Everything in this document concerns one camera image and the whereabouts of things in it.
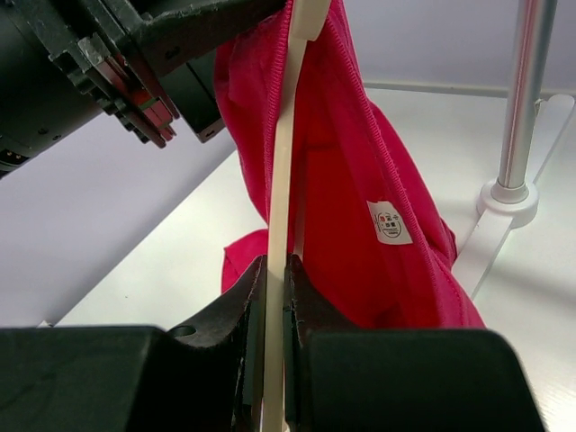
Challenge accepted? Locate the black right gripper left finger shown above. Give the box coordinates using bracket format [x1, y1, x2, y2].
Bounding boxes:
[1, 257, 266, 431]

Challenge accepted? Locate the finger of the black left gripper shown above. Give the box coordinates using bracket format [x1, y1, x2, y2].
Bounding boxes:
[107, 0, 286, 77]
[160, 50, 223, 143]

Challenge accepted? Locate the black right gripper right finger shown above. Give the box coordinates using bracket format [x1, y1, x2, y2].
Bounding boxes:
[283, 256, 545, 431]

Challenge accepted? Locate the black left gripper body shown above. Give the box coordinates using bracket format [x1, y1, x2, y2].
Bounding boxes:
[1, 1, 179, 176]

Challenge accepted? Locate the beige wooden hanger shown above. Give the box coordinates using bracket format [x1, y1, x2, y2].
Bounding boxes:
[260, 0, 330, 431]

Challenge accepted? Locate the red t shirt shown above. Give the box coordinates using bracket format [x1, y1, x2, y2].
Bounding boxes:
[214, 1, 482, 329]

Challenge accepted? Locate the white clothes rack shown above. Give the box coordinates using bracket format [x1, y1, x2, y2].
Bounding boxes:
[351, 1, 575, 299]

